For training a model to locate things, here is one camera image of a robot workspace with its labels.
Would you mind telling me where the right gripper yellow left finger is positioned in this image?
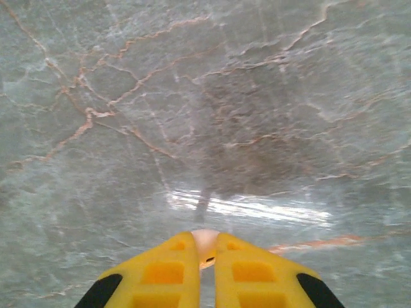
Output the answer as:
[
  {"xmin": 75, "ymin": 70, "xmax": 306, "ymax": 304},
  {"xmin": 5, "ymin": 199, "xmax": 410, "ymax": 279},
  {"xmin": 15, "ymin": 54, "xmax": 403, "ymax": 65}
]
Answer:
[{"xmin": 74, "ymin": 231, "xmax": 202, "ymax": 308}]

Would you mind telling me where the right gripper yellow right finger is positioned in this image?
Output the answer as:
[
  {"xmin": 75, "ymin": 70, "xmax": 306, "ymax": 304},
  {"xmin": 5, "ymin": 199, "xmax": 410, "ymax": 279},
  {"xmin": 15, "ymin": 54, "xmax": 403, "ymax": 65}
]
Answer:
[{"xmin": 214, "ymin": 232, "xmax": 346, "ymax": 308}]

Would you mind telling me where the white wireless earbud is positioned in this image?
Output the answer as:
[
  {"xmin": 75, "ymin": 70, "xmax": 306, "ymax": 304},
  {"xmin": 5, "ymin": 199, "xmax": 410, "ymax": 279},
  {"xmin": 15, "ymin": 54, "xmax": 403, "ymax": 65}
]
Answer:
[{"xmin": 191, "ymin": 228, "xmax": 221, "ymax": 270}]

